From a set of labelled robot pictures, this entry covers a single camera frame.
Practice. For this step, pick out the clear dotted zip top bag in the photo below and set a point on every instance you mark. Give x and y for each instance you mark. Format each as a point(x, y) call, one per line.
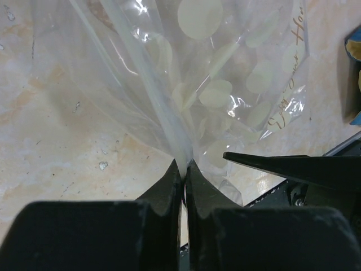
point(193, 79)

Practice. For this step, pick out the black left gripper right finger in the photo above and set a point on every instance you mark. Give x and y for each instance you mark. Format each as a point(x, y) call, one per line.
point(225, 236)

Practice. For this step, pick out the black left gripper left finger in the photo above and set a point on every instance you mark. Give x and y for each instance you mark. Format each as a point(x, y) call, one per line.
point(141, 234)

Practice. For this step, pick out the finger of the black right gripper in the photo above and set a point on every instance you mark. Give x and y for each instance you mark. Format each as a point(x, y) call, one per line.
point(333, 172)

